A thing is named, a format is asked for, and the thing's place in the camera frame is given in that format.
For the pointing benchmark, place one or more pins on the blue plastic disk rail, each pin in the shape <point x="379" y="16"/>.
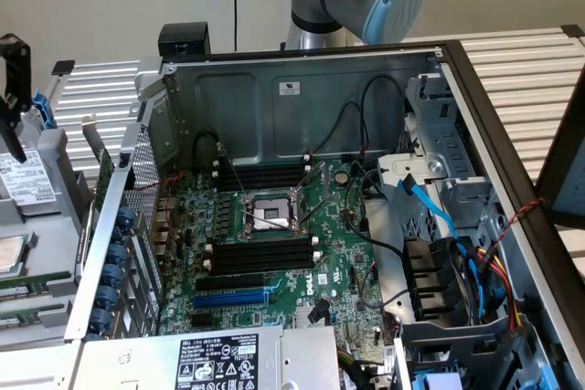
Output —
<point x="43" y="109"/>

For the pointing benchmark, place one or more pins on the grey power supply unit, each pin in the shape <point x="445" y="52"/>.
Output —
<point x="137" y="362"/>

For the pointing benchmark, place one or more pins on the hard disk white label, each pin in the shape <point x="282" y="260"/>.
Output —
<point x="32" y="180"/>

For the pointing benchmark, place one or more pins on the blue card retention clip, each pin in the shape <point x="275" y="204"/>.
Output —
<point x="100" y="321"/>
<point x="112" y="276"/>
<point x="125" y="217"/>
<point x="106" y="298"/>
<point x="117" y="255"/>

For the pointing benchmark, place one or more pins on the blue plastic latch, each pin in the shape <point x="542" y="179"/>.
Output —
<point x="434" y="382"/>
<point x="550" y="378"/>

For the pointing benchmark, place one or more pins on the black plastic fan shroud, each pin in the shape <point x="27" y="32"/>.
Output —
<point x="425" y="271"/>

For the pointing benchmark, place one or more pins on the grey parts rack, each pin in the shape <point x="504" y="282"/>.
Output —
<point x="64" y="189"/>

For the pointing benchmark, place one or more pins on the short black expansion slot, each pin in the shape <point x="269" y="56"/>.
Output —
<point x="201" y="320"/>

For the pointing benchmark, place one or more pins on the metal locking lever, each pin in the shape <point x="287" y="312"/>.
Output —
<point x="269" y="220"/>
<point x="233" y="171"/>
<point x="320" y="210"/>

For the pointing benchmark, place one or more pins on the green Dell motherboard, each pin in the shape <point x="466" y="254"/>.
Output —
<point x="338" y="235"/>

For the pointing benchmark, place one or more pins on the long black expansion slot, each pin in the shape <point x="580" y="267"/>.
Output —
<point x="228" y="282"/>

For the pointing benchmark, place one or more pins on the CPU chip silver lid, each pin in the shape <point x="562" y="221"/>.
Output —
<point x="11" y="256"/>

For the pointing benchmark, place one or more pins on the metal rear port stack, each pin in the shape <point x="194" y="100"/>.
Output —
<point x="164" y="205"/>

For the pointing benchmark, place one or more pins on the silver metal bracket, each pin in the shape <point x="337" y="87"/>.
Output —
<point x="402" y="166"/>

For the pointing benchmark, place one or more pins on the blue expansion slot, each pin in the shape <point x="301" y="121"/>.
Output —
<point x="228" y="301"/>

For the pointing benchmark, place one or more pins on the black box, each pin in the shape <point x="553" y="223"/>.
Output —
<point x="183" y="36"/>

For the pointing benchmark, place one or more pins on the metal socket cover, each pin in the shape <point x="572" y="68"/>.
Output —
<point x="325" y="177"/>

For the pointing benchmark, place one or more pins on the round coin battery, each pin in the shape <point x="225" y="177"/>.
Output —
<point x="341" y="176"/>

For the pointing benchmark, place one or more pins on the black table end cap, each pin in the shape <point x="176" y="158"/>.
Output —
<point x="64" y="67"/>
<point x="573" y="30"/>

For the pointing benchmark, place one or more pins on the metal disk bay cage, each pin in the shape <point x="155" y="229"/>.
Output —
<point x="457" y="143"/>

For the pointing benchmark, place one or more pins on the dark case side panel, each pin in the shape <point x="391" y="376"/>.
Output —
<point x="555" y="166"/>

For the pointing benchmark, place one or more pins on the CPU socket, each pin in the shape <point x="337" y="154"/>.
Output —
<point x="269" y="207"/>

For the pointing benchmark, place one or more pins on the silver heatsink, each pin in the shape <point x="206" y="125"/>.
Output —
<point x="301" y="318"/>

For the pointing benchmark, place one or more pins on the open metal PC case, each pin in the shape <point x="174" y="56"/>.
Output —
<point x="320" y="102"/>

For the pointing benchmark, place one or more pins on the green graphics card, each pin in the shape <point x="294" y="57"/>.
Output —
<point x="106" y="171"/>

